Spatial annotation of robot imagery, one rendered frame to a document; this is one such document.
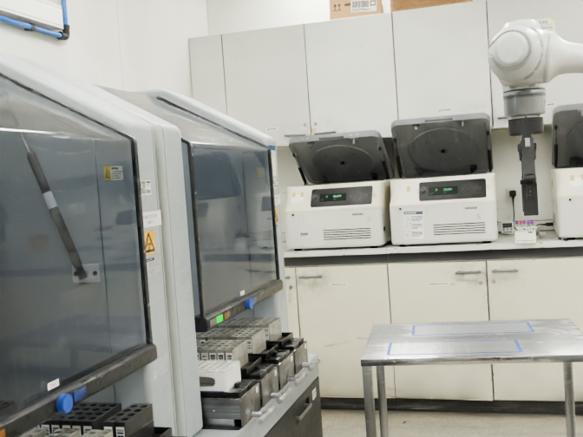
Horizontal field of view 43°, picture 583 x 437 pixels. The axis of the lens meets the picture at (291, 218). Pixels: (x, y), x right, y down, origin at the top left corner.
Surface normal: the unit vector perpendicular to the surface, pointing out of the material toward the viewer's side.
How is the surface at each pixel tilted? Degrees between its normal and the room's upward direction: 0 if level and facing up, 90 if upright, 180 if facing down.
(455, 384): 90
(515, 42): 89
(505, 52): 88
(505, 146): 90
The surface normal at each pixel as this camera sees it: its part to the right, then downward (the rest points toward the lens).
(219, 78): -0.28, 0.07
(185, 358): 0.96, -0.05
